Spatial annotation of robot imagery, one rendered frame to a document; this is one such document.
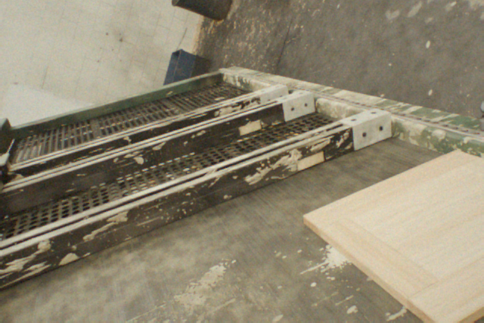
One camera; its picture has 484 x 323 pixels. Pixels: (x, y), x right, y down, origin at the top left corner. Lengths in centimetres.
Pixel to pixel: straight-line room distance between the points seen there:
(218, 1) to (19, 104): 259
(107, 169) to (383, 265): 81
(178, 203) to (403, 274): 47
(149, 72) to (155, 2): 101
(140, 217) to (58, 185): 40
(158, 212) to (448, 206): 57
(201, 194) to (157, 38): 515
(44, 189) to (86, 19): 473
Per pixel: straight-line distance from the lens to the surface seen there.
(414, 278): 63
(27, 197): 120
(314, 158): 97
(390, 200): 80
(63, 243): 85
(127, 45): 582
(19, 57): 574
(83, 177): 117
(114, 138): 133
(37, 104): 435
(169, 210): 85
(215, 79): 216
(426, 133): 103
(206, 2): 503
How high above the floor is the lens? 171
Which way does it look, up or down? 27 degrees down
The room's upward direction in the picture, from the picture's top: 74 degrees counter-clockwise
